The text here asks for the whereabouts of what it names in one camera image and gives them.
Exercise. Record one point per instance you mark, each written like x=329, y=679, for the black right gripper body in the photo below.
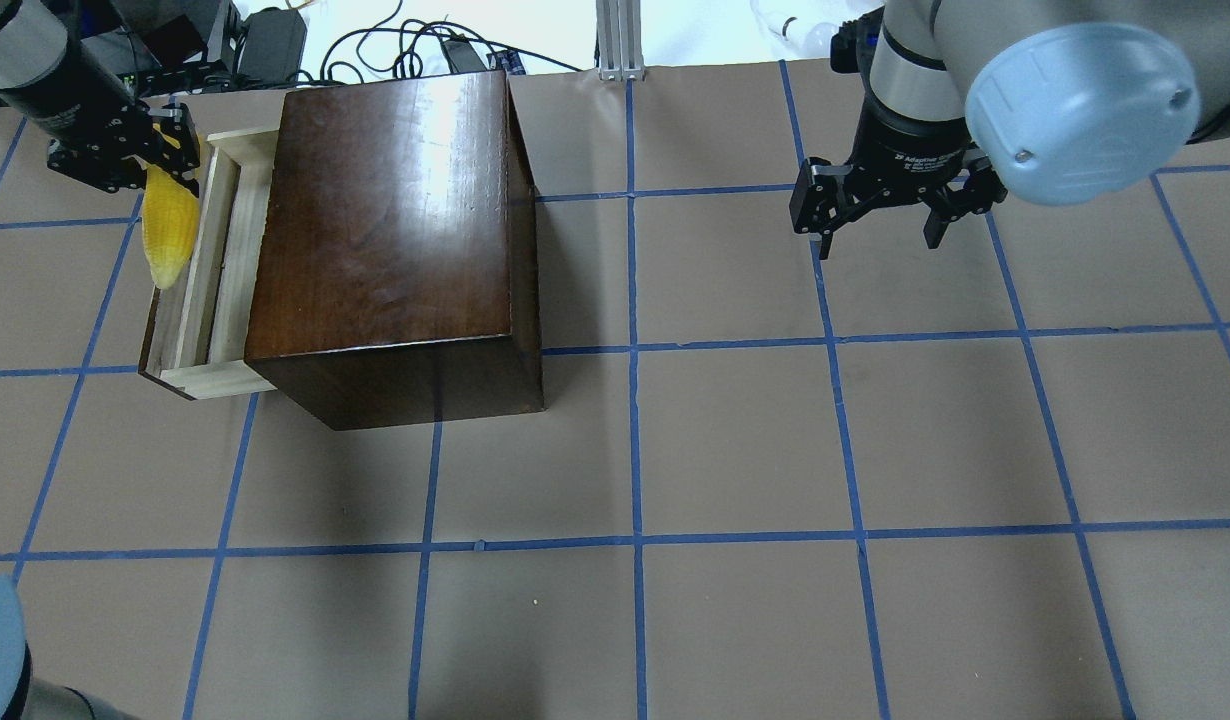
x=910, y=152

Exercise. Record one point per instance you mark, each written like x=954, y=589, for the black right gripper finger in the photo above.
x=820, y=204
x=979, y=193

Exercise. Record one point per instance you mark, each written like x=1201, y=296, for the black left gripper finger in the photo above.
x=175, y=148

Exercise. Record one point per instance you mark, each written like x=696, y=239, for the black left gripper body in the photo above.
x=67, y=103

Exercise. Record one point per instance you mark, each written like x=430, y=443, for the yellow plastic corn cob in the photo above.
x=170, y=217

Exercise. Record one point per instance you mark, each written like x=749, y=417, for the light wood drawer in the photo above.
x=196, y=331

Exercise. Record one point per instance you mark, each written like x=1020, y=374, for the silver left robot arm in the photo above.
x=32, y=40

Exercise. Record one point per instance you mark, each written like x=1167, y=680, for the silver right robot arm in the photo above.
x=969, y=103

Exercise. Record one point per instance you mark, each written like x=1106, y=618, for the black electronics pile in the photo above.
x=160, y=47

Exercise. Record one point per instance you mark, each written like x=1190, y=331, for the black power adapter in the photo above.
x=274, y=41

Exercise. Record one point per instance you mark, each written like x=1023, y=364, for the dark brown wooden cabinet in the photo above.
x=398, y=273

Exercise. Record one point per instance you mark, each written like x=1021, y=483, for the aluminium extrusion post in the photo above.
x=619, y=40

